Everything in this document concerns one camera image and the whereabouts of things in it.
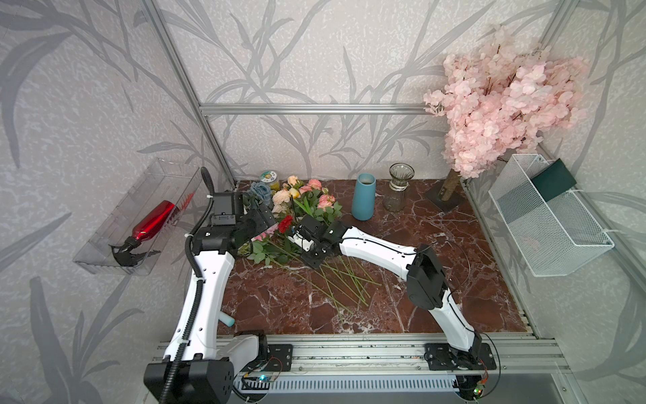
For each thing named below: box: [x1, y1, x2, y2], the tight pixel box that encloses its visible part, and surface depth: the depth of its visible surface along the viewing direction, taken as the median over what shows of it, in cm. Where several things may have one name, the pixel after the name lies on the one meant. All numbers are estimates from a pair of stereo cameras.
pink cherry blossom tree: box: [423, 26, 587, 213], surface depth 73 cm
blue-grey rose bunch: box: [250, 181, 271, 206], surface depth 101 cm
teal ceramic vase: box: [351, 172, 377, 221], surface depth 100 cm
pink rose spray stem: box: [298, 178, 343, 226], surface depth 107 cm
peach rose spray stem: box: [271, 175, 302, 215], surface depth 101 cm
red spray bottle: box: [108, 200, 176, 267], surface depth 63 cm
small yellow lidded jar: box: [259, 170, 277, 183], surface depth 114 cm
